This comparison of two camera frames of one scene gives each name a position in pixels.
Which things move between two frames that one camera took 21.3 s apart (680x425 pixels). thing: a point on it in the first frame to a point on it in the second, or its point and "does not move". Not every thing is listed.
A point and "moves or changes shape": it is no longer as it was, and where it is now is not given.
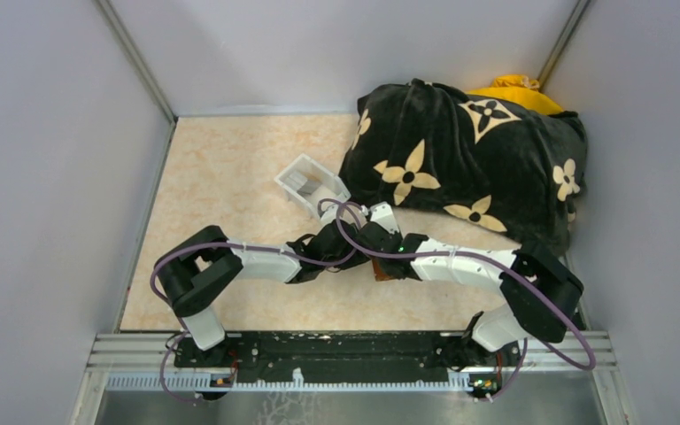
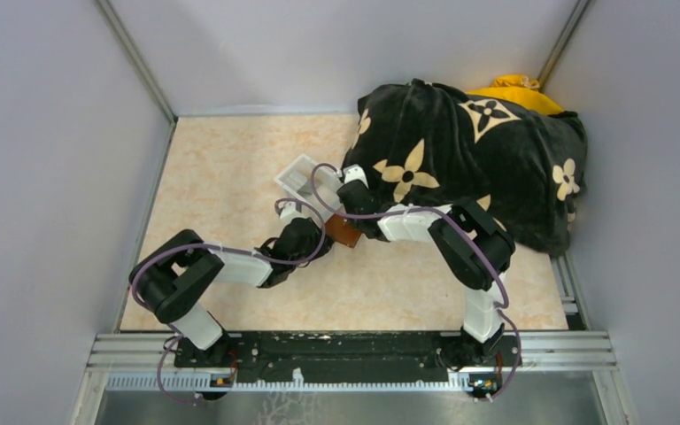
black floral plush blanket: (514, 169) does not move
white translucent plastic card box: (309, 181) does not move
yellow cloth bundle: (520, 90) does not move
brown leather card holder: (384, 270) moves or changes shape
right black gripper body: (398, 235) to (356, 222)
